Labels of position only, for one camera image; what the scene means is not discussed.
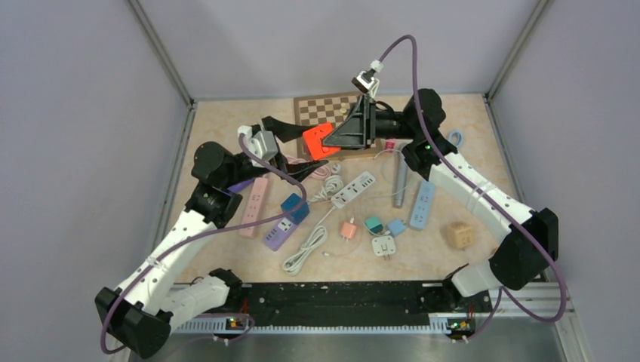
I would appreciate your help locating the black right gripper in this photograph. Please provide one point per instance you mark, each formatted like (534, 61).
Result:
(358, 128)

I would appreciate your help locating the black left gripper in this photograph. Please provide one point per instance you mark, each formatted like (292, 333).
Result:
(300, 170)

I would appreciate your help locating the red cube socket adapter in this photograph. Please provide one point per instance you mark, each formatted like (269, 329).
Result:
(313, 139)

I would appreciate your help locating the blue cube socket adapter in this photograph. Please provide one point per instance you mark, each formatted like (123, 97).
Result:
(298, 210)

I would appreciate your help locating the wooden cube socket adapter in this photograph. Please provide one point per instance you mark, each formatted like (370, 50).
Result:
(460, 235)

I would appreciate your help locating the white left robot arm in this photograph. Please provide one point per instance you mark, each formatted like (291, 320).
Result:
(143, 310)

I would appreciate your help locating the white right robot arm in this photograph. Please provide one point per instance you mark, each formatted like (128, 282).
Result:
(527, 238)

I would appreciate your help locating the teal charger plug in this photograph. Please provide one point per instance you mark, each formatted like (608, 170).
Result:
(374, 226)

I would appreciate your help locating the orange pink charger plug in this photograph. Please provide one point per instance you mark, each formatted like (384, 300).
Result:
(348, 229)

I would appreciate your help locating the light blue charger plug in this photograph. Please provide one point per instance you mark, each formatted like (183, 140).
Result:
(396, 227)

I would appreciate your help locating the white charger plug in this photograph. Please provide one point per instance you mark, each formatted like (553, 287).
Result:
(384, 246)

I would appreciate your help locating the pink toy brick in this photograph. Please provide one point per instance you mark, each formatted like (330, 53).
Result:
(389, 144)

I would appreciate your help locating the wooden chessboard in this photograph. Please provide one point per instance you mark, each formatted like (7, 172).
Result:
(325, 108)

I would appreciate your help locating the white power strip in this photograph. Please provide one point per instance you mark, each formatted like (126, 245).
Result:
(353, 189)

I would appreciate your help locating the silver microphone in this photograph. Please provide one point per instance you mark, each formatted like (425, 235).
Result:
(401, 181)

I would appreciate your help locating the purple microphone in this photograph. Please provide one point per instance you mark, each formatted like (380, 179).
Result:
(240, 186)

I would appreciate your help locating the pink power strip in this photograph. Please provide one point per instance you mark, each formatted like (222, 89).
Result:
(256, 200)

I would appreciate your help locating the purple power strip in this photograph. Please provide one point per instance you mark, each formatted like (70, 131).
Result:
(278, 235)

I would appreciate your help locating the light blue power strip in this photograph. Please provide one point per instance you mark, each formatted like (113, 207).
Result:
(422, 205)

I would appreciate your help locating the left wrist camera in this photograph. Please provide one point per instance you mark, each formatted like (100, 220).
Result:
(258, 146)

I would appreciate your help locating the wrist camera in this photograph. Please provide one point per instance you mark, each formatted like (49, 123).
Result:
(258, 146)
(366, 81)

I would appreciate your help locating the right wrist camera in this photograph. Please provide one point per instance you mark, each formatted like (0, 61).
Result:
(366, 81)

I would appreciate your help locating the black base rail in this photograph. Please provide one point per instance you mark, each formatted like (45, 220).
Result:
(346, 304)

